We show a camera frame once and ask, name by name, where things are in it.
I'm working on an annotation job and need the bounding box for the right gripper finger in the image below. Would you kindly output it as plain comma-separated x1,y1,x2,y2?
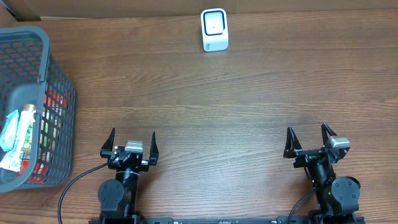
284,126,302,156
321,123,336,145

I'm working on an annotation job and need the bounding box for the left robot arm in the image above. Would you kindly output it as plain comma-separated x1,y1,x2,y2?
98,129,159,223

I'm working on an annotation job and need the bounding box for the white barcode scanner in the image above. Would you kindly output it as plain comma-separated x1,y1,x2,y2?
200,8,229,52

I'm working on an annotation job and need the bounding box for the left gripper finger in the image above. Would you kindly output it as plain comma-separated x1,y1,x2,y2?
101,128,115,152
149,133,159,161

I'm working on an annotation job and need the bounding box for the orange spaghetti packet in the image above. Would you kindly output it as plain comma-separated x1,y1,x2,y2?
17,90,68,177

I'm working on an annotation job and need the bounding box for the teal snack packet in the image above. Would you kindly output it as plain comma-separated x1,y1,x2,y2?
1,110,19,152

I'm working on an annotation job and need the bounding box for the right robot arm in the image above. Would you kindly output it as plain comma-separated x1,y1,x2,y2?
283,123,365,224

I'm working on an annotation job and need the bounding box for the white tube gold cap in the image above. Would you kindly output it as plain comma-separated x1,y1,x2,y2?
1,104,37,172

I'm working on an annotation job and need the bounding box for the grey plastic shopping basket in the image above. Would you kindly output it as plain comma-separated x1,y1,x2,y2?
1,26,77,193

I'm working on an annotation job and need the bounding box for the brown cardboard backdrop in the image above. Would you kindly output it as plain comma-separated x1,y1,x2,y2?
1,0,397,21

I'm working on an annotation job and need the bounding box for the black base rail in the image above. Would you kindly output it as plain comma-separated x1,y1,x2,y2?
88,216,366,224

